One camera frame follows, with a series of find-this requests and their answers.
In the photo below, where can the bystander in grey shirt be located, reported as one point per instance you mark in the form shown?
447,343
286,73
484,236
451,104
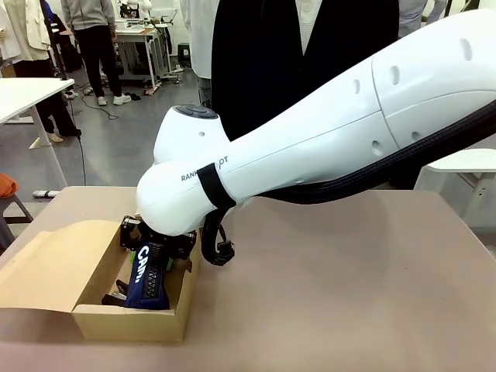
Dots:
418,15

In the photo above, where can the orange cloth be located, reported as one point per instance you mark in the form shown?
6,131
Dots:
7,185

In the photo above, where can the white desk with legs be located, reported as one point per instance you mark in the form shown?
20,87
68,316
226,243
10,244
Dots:
23,97

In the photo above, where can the black tripod pole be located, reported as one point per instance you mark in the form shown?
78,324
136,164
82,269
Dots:
54,42

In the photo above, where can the bystander in cream jacket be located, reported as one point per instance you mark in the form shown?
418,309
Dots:
27,35

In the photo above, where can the white side table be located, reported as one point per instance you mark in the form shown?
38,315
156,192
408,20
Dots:
461,170

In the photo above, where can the bystander in white shirt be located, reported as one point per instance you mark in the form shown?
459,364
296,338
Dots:
201,46

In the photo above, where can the white power strip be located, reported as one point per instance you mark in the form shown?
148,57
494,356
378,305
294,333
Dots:
45,193

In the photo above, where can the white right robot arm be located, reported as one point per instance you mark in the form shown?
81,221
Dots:
310,147

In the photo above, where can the person torso black cardigan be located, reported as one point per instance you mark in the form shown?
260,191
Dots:
271,58

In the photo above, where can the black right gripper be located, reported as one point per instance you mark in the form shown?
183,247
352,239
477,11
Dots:
178,244

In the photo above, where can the large cardboard box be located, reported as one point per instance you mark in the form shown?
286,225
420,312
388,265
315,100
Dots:
46,267

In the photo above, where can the navy CAMPUS pencil case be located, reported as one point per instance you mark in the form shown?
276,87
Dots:
147,279

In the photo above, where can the grey metal workbench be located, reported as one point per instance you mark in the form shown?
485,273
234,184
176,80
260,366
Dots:
143,42

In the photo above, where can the bystander in grey hoodie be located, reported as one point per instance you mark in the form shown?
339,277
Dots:
93,38

